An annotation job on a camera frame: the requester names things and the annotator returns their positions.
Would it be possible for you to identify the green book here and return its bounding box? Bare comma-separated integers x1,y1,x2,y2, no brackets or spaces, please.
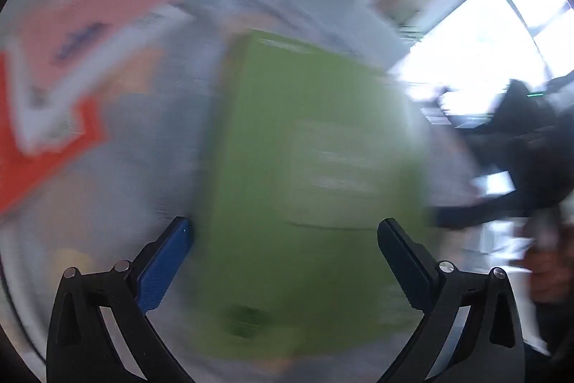
204,29,431,359

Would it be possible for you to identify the white thin book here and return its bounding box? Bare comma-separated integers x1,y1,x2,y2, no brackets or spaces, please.
9,1,194,155

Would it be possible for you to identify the red book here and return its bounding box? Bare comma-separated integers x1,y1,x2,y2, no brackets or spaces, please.
0,51,108,215

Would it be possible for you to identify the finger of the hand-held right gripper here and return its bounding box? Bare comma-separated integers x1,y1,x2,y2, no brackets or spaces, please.
431,191,526,231

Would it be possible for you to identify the person's right hand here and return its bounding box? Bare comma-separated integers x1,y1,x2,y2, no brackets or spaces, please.
516,217,570,321

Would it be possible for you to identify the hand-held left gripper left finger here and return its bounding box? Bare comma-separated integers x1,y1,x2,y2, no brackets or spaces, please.
46,216,195,383

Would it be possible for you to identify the pink book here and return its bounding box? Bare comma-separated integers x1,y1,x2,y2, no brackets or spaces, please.
18,0,198,97

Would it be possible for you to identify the window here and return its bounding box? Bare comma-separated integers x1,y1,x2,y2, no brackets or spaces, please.
390,0,574,128

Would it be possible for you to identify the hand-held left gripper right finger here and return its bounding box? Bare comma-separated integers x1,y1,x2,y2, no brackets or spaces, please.
377,218,526,383

